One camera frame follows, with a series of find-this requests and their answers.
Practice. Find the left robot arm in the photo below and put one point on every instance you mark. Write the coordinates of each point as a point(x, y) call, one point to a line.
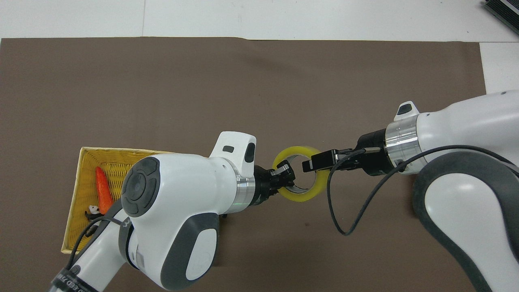
point(182, 190)

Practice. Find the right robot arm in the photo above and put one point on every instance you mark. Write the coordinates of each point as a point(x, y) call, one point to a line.
point(466, 121)

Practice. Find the yellow wicker basket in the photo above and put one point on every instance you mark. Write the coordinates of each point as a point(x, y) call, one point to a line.
point(83, 178)

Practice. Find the small black white toy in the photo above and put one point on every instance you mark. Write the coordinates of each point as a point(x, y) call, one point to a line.
point(93, 211)

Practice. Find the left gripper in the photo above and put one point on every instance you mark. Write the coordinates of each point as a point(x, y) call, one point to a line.
point(262, 187)

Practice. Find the yellow tape roll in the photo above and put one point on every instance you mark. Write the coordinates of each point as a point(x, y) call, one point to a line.
point(303, 197)

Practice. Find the orange toy carrot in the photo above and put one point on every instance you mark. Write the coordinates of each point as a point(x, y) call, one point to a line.
point(104, 190)

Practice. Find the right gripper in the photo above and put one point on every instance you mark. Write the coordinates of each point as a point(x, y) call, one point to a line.
point(371, 156)

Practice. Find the black stand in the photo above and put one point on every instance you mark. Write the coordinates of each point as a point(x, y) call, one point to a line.
point(505, 9)

